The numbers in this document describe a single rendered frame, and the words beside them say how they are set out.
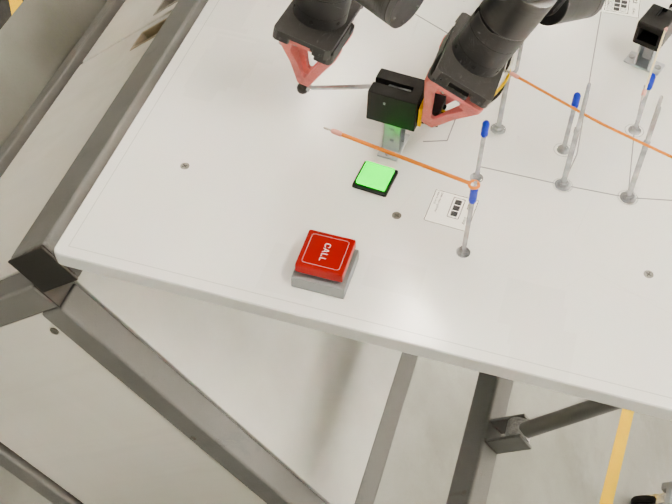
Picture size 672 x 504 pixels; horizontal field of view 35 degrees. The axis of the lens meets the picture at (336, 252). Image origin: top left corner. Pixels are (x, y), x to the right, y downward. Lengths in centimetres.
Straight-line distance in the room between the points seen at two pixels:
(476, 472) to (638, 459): 275
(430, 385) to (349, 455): 158
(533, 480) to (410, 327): 243
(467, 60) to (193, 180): 33
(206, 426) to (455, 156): 45
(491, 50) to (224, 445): 59
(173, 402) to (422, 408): 179
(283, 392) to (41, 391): 31
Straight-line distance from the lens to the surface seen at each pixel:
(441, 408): 310
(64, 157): 148
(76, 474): 159
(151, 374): 128
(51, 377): 137
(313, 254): 106
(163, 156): 121
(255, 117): 125
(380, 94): 115
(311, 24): 111
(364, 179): 117
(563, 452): 365
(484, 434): 143
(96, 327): 124
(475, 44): 107
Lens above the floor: 177
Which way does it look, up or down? 38 degrees down
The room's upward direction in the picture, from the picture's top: 72 degrees clockwise
